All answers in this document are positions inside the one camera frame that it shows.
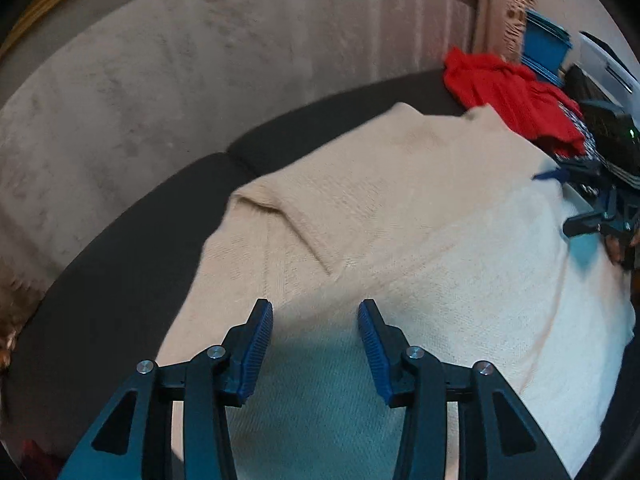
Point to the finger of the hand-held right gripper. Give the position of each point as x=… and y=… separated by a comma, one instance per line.
x=600, y=217
x=570, y=172

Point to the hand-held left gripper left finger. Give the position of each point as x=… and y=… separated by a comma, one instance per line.
x=254, y=350

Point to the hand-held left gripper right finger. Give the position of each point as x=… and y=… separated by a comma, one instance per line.
x=376, y=350

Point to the beige knit sweater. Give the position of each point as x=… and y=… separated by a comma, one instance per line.
x=400, y=240

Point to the person's right hand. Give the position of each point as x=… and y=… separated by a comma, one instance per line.
x=619, y=250

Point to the black and white patterned cloth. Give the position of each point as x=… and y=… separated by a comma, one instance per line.
x=590, y=145

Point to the white plastic container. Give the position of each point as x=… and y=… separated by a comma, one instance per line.
x=612, y=62

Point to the red garment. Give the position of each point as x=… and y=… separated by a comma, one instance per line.
x=515, y=97

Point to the blue box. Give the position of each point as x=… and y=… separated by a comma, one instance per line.
x=545, y=42

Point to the dark sofa seat cushion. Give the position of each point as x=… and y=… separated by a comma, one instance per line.
x=150, y=240

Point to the reddish patterned curtain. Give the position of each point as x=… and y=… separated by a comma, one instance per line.
x=517, y=5

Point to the brown fringed cloth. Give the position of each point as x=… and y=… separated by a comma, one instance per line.
x=15, y=310

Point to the beige sofa backrest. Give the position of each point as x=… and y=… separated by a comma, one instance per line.
x=210, y=65

